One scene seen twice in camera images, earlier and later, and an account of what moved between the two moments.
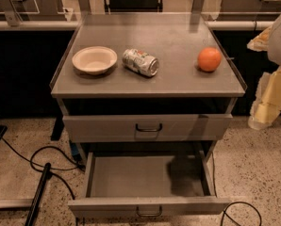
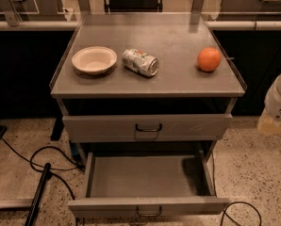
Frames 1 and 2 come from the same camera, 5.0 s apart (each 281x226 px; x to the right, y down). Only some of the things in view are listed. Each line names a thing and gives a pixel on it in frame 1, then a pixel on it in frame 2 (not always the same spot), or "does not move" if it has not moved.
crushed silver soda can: x=140 y=62 does not move
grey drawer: x=147 y=185 does not move
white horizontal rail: x=254 y=25 does not move
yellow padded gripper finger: x=257 y=125 to x=269 y=125
